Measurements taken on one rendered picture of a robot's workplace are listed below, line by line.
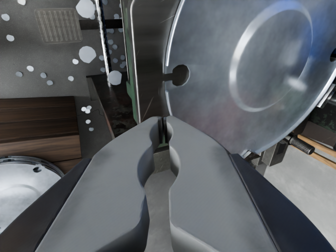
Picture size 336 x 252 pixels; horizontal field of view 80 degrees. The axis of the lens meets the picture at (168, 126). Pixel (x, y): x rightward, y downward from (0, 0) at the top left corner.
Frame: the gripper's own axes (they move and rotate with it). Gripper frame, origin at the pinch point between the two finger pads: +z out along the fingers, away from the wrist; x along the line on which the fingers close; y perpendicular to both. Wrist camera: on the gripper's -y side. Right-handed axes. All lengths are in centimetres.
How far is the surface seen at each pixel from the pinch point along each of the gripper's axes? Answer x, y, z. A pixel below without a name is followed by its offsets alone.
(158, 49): -0.6, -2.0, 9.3
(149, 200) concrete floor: -21, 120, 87
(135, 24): -2.3, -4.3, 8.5
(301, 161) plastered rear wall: 101, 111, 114
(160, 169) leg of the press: -3.1, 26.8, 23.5
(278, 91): 14.7, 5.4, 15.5
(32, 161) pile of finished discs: -43, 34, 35
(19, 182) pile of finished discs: -47, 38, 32
